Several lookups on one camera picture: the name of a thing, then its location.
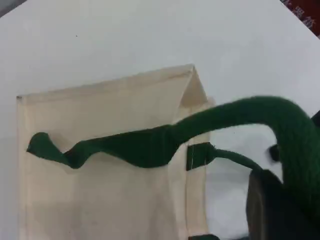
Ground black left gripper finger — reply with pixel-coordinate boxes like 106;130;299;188
245;169;320;240
268;144;282;162

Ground cream canvas bag green handles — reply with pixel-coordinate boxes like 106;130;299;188
16;63;320;240

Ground red patterned floor mat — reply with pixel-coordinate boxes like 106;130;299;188
279;0;320;40

